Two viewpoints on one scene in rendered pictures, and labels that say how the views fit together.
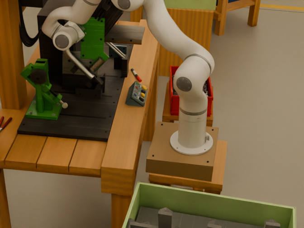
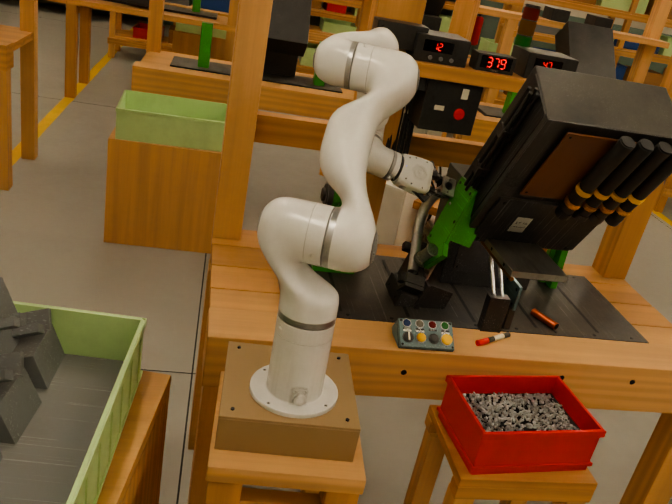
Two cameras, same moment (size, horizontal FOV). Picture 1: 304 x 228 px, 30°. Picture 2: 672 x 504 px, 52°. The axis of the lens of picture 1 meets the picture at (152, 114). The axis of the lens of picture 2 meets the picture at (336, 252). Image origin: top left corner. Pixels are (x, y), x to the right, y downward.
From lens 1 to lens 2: 2.25 m
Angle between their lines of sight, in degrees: 63
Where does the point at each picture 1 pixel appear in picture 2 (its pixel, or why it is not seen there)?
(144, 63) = (548, 351)
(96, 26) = (461, 199)
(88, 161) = (226, 302)
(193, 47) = (346, 193)
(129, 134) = not seen: hidden behind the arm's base
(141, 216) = (106, 363)
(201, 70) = (293, 217)
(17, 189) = (376, 422)
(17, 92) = not seen: hidden behind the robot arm
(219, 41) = not seen: outside the picture
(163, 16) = (345, 109)
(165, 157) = (238, 360)
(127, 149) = (262, 331)
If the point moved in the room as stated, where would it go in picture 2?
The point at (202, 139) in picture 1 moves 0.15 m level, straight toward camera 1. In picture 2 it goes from (282, 386) to (208, 379)
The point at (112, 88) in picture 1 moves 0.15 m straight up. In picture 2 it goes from (433, 317) to (446, 270)
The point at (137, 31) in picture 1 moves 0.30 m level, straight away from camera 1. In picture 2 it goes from (539, 268) to (633, 273)
